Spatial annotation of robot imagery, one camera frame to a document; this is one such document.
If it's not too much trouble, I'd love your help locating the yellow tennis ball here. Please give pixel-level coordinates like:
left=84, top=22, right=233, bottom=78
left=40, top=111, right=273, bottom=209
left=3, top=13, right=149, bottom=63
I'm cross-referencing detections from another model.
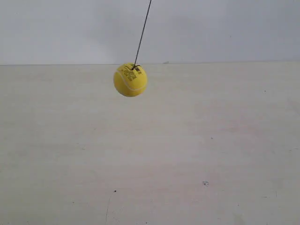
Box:
left=113, top=63, right=148, bottom=97

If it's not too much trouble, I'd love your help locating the thin black hanging string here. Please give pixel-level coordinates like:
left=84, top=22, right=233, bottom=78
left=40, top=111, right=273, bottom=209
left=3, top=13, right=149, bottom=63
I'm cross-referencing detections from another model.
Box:
left=131, top=0, right=152, bottom=71

